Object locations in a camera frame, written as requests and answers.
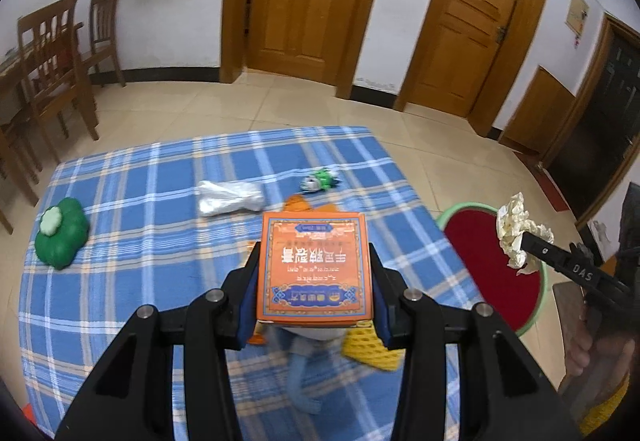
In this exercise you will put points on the framed wall notice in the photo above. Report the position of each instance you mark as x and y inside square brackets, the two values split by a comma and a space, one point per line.
[577, 16]

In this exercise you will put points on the white paper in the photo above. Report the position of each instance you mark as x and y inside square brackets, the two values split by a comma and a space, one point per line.
[515, 226]

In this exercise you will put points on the person's right hand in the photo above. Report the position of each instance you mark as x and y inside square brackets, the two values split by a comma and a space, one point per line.
[605, 351]

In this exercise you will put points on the low wooden wall panel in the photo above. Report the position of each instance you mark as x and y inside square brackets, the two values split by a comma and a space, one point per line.
[540, 106]

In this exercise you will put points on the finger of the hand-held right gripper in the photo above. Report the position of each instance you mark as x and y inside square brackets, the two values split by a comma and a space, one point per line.
[575, 266]

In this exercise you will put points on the orange cardboard box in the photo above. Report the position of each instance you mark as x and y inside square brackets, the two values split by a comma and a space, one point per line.
[315, 271]

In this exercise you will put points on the blue plaid tablecloth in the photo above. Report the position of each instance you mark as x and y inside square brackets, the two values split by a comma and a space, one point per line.
[150, 246]

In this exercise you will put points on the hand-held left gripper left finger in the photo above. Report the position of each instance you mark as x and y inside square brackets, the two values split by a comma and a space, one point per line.
[248, 318]

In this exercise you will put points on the orange bag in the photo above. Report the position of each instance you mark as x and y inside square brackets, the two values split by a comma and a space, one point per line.
[299, 203]

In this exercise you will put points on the small green toy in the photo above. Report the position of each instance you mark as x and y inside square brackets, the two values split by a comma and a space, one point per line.
[320, 181]

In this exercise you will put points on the wooden slat-back chair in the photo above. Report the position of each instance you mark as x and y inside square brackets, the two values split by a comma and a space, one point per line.
[10, 161]
[105, 36]
[50, 66]

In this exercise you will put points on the wooden door frame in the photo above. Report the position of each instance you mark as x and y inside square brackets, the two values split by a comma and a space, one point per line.
[232, 21]
[520, 46]

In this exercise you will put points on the yellow foam fruit net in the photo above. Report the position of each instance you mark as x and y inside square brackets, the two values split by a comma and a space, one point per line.
[370, 348]

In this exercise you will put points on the yellow orange snack packet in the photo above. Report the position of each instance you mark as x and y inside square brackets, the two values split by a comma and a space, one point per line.
[260, 335]

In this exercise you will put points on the green clover-shaped toy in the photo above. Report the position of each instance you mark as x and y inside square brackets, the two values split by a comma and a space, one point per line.
[62, 233]

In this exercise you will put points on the dark metal door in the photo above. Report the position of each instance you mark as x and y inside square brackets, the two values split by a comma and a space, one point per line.
[615, 121]

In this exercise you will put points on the person's right forearm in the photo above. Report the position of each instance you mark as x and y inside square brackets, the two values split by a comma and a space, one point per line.
[607, 411]

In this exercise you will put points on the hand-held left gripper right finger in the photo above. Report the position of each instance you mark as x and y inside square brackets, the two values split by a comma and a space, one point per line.
[382, 321]

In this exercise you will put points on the crumpled clear plastic bag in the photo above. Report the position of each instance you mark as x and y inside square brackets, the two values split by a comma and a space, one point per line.
[227, 198]

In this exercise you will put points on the red bin with green rim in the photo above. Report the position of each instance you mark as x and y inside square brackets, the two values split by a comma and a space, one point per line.
[475, 261]

